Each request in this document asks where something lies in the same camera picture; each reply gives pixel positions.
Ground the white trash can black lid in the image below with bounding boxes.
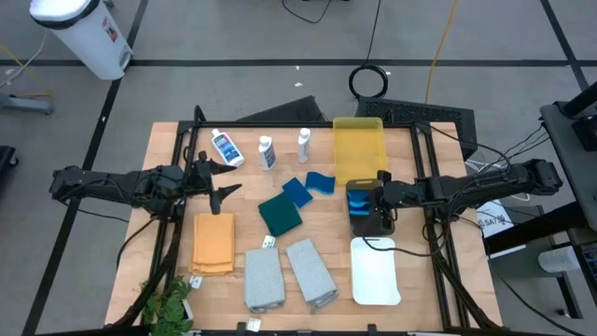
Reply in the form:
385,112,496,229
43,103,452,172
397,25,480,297
29,0,134,81

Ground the dark smoky plastic bin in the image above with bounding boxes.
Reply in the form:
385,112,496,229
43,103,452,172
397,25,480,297
344,178,396,238

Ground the black hanging coiled cable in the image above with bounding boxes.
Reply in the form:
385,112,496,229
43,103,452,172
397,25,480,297
348,0,390,101

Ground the green leafy plant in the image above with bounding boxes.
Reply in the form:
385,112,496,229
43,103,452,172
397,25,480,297
138,275,193,336

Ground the dark green cloth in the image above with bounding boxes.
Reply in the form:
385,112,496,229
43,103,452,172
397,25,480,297
257,190,304,238

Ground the black aluminium table frame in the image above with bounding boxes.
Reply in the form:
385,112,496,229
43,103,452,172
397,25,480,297
106,105,503,336

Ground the black pole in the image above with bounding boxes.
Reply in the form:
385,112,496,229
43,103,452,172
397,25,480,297
559,81,597,119

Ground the orange cloth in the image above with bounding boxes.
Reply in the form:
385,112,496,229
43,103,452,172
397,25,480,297
187,212,236,277

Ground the yellow plastic bin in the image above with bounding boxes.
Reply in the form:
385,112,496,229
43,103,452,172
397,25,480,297
332,116,389,187

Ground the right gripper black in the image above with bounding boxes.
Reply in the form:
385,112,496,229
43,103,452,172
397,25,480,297
370,170,421,224

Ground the grey cylinder roll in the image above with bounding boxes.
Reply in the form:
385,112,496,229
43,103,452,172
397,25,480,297
537,245,582,274

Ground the black box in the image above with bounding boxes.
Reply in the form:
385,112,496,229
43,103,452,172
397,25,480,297
572,115,597,152

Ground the grey stand foot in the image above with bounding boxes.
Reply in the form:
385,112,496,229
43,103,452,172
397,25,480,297
0,91,55,116

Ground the black metal beam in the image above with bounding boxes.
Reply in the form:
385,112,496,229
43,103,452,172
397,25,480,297
484,203,597,256

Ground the black arm base cable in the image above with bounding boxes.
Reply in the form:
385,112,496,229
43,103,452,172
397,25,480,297
115,217,160,271

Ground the white plastic cleaner bottle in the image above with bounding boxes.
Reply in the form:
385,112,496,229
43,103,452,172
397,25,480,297
211,128,245,168
298,127,312,164
257,134,277,172

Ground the grey waffle towel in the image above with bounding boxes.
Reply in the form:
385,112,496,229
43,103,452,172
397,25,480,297
243,246,287,315
285,238,340,315

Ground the black floor cable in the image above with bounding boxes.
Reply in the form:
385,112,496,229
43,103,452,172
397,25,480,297
281,0,334,24

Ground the white plastic bin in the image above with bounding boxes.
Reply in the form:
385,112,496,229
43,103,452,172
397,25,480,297
349,236,403,307

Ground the yellow hanging cable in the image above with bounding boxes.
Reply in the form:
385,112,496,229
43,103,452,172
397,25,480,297
423,0,461,105

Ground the grey cart top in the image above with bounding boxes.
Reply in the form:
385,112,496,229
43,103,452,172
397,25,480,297
539,101,597,233

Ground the black flat panel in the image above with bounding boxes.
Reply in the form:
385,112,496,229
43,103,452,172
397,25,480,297
235,95,328,123

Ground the white paper sign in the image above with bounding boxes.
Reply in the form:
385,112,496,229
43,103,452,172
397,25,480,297
475,199,515,240

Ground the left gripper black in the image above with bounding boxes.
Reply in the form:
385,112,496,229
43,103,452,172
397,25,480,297
185,150,243,216

